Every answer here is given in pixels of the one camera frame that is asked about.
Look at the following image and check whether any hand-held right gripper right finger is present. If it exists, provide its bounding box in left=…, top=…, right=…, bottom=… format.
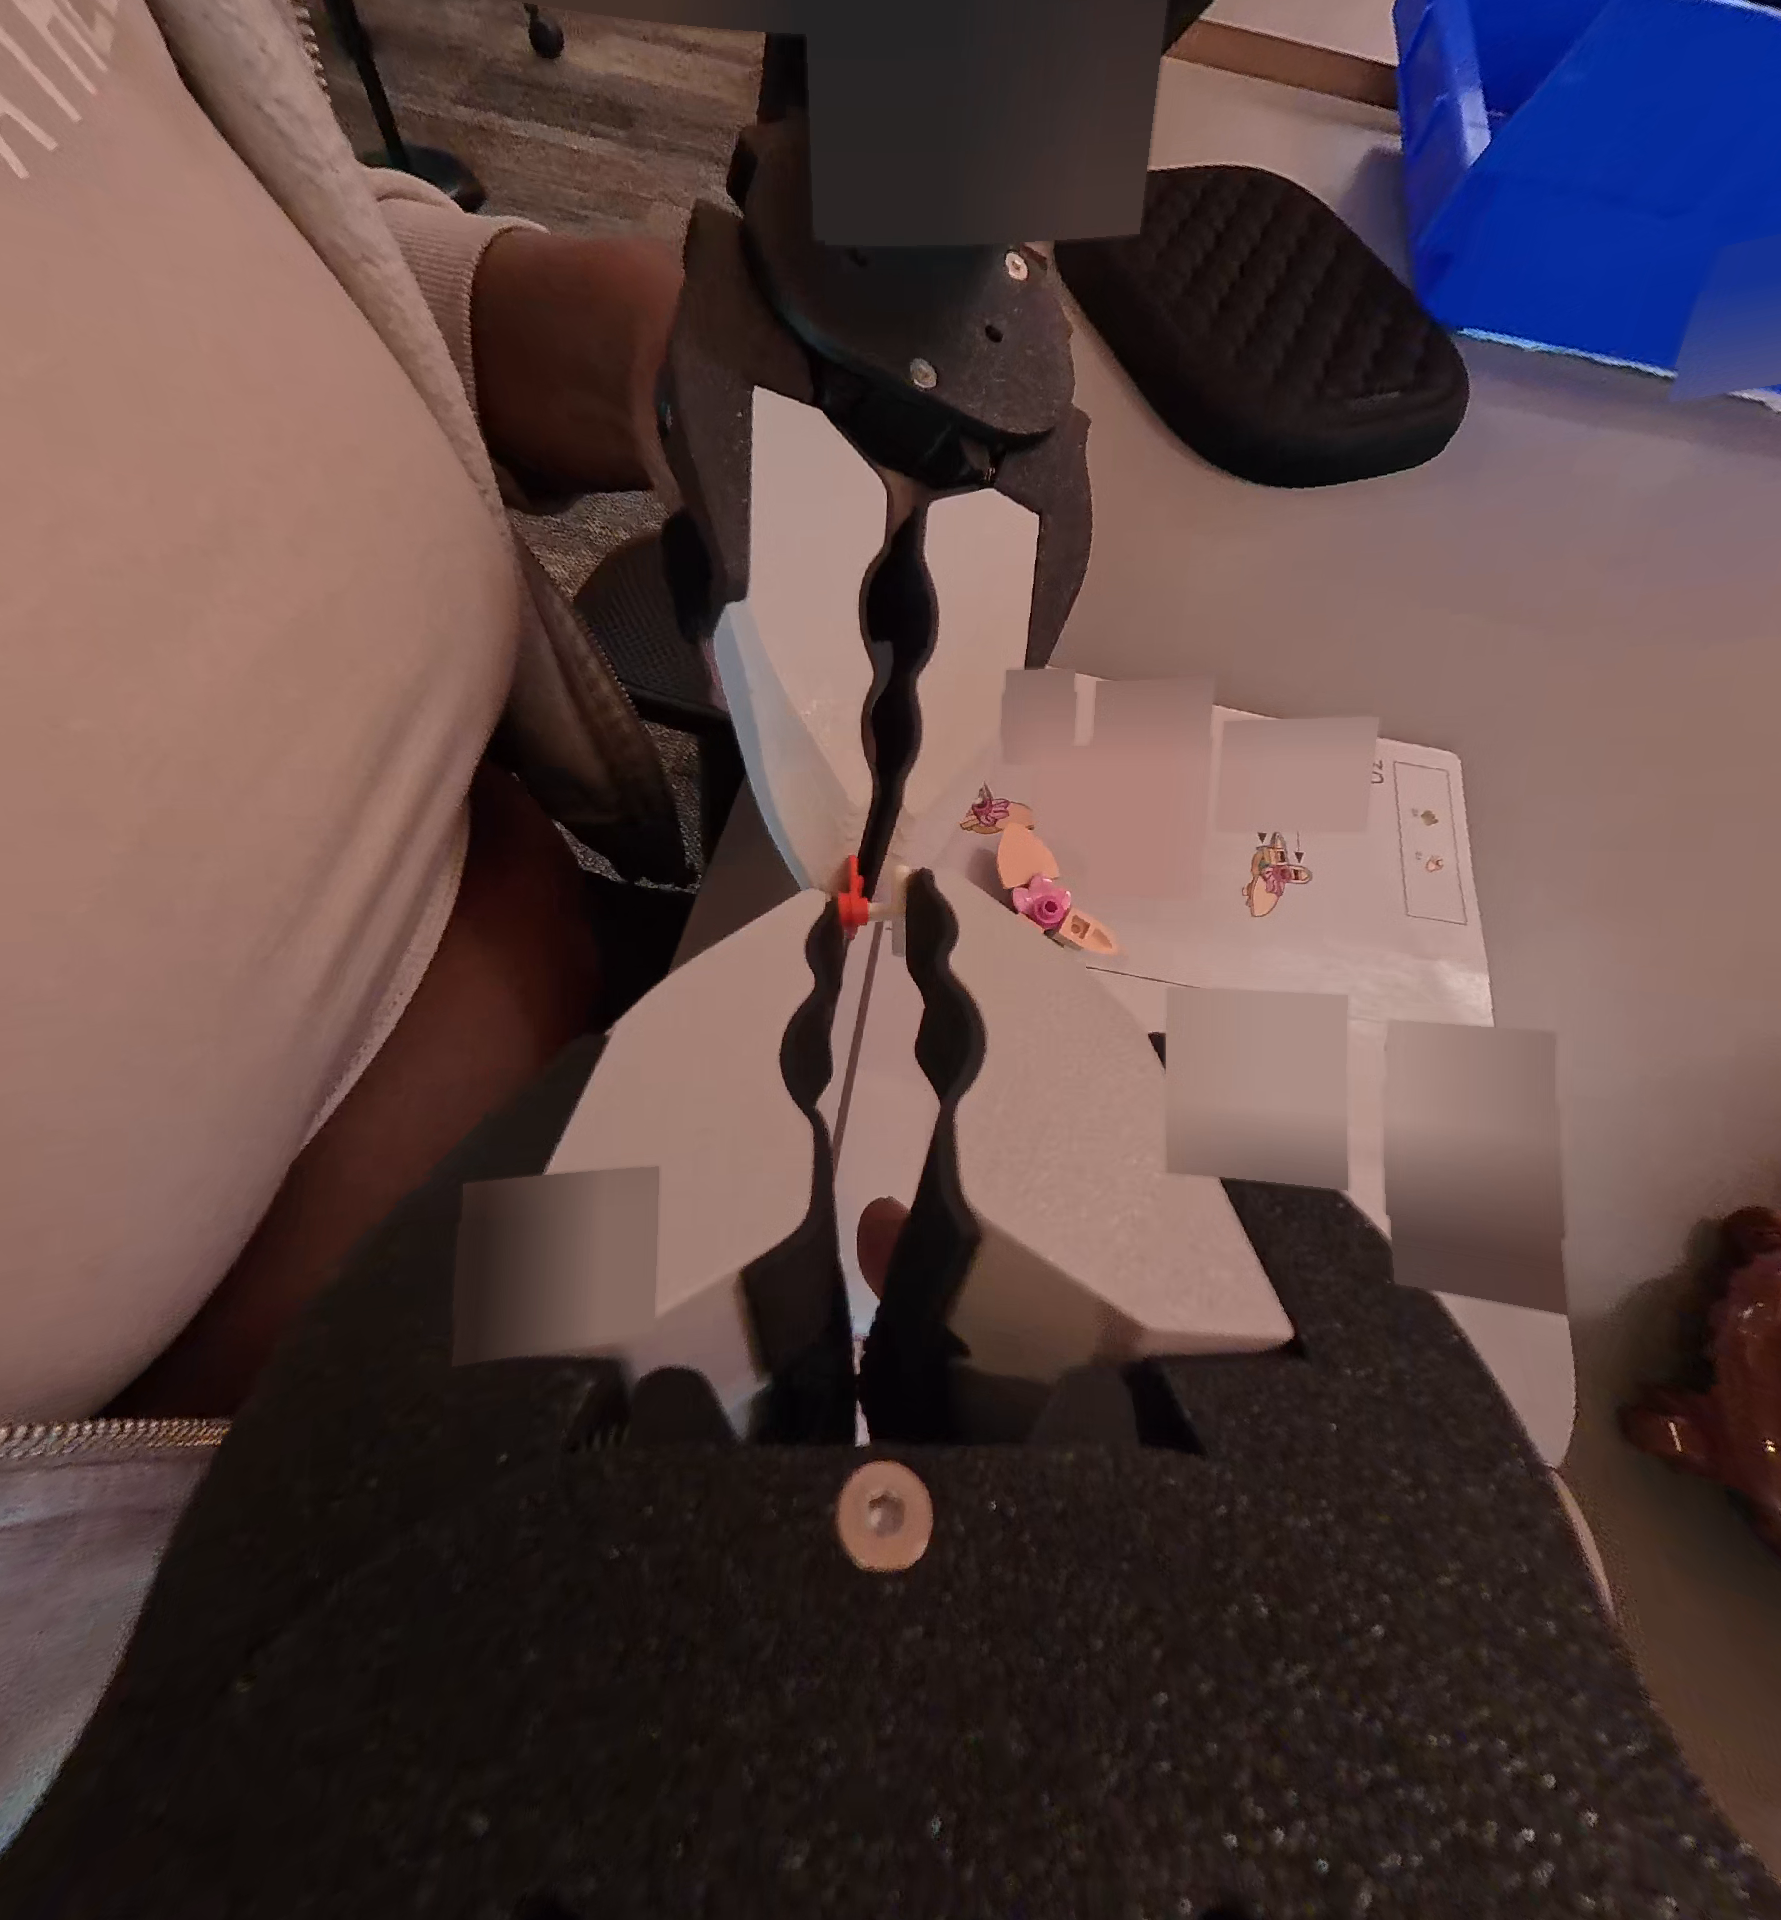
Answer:
left=861, top=865, right=1297, bottom=1449

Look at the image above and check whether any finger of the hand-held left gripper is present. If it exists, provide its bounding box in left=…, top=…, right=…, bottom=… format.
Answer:
left=874, top=479, right=1043, bottom=881
left=712, top=390, right=898, bottom=889

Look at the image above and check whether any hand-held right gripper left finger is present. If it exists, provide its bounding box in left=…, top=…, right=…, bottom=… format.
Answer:
left=536, top=884, right=862, bottom=1449

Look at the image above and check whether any thin dark toy rod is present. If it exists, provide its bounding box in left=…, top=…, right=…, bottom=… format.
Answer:
left=826, top=926, right=877, bottom=1187

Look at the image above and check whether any red and white toy connector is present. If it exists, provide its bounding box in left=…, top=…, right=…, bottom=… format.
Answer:
left=830, top=853, right=922, bottom=931

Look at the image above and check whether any person's left forearm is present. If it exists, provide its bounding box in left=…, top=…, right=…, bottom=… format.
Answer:
left=365, top=163, right=551, bottom=323

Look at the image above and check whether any grey desk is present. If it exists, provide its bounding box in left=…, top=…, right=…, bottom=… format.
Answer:
left=710, top=60, right=1781, bottom=1920

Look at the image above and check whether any person's left hand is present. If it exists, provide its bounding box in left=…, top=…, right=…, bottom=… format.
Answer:
left=473, top=228, right=685, bottom=485

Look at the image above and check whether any grey mesh office chair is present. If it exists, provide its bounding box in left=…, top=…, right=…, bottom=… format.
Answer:
left=506, top=501, right=748, bottom=894

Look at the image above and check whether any tan and pink toy flower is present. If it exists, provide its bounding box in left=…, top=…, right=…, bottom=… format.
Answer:
left=993, top=821, right=1124, bottom=962

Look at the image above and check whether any black chair armrest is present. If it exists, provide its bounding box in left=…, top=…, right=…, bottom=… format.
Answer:
left=1052, top=161, right=1474, bottom=492

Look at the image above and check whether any white instruction booklet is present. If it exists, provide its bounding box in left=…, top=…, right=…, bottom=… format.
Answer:
left=905, top=666, right=1583, bottom=1479

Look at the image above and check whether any black chair base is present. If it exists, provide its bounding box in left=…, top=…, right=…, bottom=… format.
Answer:
left=323, top=0, right=569, bottom=210

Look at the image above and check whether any person's pale shirt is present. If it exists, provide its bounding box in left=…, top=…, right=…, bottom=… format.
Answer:
left=0, top=0, right=525, bottom=1428

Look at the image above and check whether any blue plastic bin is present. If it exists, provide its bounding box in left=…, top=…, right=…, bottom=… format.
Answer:
left=1394, top=0, right=1781, bottom=414

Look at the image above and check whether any toy brick orchid in pot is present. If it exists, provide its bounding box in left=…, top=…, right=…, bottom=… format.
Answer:
left=1624, top=1203, right=1781, bottom=1614

